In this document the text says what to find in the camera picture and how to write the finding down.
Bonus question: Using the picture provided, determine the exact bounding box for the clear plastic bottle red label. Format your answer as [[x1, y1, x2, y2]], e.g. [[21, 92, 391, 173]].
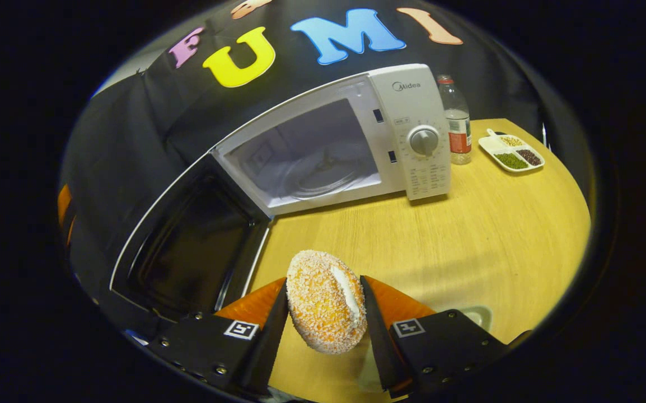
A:
[[437, 74, 472, 165]]

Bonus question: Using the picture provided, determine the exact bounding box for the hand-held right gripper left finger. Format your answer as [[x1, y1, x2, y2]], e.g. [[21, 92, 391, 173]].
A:
[[147, 278, 290, 398]]

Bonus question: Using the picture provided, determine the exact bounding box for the white food tray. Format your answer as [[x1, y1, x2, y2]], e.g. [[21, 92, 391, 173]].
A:
[[452, 305, 493, 332]]

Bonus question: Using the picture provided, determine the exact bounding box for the white microwave oven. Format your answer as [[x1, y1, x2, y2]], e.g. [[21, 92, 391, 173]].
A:
[[109, 63, 452, 325]]

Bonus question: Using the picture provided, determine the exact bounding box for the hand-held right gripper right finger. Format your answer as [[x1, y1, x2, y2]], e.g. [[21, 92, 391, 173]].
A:
[[359, 274, 508, 399]]

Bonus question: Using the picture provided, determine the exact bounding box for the orange sprinkled donut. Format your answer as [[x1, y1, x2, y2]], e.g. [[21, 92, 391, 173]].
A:
[[286, 250, 368, 355]]

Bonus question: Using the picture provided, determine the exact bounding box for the pile of green mung beans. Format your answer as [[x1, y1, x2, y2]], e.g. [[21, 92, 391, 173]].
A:
[[494, 153, 529, 170]]

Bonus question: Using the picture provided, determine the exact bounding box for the white divided plate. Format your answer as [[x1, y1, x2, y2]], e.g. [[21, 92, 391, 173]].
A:
[[478, 128, 546, 174]]

